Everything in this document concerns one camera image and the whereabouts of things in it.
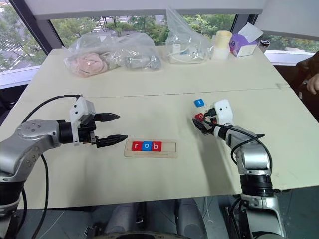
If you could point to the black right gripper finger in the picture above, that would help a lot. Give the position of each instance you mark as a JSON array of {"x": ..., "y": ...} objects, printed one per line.
[{"x": 199, "y": 125}]

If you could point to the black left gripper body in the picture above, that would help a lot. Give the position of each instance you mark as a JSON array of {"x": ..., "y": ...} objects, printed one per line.
[{"x": 87, "y": 130}]

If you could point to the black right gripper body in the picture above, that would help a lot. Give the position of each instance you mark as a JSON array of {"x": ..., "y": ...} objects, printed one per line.
[{"x": 210, "y": 125}]

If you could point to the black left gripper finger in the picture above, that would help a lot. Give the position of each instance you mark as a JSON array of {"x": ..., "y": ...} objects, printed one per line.
[
  {"x": 107, "y": 117},
  {"x": 111, "y": 140}
]

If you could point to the red letter o block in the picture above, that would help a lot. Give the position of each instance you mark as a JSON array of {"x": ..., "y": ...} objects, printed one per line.
[{"x": 200, "y": 116}]

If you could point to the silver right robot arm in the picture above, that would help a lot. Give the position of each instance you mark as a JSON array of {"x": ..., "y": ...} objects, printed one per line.
[{"x": 254, "y": 159}]

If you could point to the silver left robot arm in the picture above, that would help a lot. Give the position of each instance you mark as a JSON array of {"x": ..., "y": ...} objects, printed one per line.
[{"x": 37, "y": 139}]

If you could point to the blue letter t block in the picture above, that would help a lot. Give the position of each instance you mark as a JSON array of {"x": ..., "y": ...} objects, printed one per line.
[{"x": 199, "y": 103}]

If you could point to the red letter r block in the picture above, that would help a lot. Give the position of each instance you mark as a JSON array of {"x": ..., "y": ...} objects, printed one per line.
[{"x": 136, "y": 146}]

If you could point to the blue letter o block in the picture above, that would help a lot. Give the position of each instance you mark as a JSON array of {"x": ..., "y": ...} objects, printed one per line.
[{"x": 146, "y": 146}]

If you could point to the wooden letter tray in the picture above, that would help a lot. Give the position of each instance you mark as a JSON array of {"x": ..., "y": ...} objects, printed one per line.
[{"x": 169, "y": 149}]

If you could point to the red letter b block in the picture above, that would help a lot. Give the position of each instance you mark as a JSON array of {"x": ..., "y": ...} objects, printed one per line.
[{"x": 156, "y": 146}]

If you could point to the bystander bare hand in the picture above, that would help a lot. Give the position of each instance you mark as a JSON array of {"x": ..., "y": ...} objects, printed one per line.
[{"x": 313, "y": 84}]

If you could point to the clear bag with pink cloth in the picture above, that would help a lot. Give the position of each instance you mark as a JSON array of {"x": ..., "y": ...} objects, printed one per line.
[{"x": 112, "y": 54}]

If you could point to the white cylindrical cup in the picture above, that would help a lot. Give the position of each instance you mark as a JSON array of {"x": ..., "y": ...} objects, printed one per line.
[{"x": 220, "y": 53}]

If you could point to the grey rounded shape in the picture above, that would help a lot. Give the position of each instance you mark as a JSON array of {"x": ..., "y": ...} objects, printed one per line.
[
  {"x": 124, "y": 219},
  {"x": 190, "y": 216}
]

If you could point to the clear tape strip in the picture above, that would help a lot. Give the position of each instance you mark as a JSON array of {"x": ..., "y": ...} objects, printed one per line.
[{"x": 282, "y": 85}]

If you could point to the purple tissue box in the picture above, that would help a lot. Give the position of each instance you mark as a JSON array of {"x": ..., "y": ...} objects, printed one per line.
[{"x": 243, "y": 47}]

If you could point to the cream cylindrical cup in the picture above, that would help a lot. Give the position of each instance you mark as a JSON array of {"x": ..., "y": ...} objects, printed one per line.
[{"x": 223, "y": 39}]

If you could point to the small dark jar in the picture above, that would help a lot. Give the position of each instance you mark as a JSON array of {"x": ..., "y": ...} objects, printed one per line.
[{"x": 265, "y": 44}]

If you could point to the bystander dark sleeve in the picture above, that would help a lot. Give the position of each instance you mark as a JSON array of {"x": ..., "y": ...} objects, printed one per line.
[{"x": 301, "y": 72}]

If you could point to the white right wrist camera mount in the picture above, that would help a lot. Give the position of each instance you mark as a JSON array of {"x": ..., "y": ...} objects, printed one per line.
[{"x": 224, "y": 110}]

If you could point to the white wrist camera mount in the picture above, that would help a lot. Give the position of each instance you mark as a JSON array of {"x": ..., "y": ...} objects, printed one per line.
[
  {"x": 224, "y": 110},
  {"x": 81, "y": 105}
]

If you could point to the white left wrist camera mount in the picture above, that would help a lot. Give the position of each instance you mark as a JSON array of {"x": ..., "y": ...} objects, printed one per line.
[{"x": 81, "y": 105}]

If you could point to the dark window frame post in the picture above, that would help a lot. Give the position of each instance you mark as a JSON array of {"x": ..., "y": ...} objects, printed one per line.
[{"x": 37, "y": 27}]

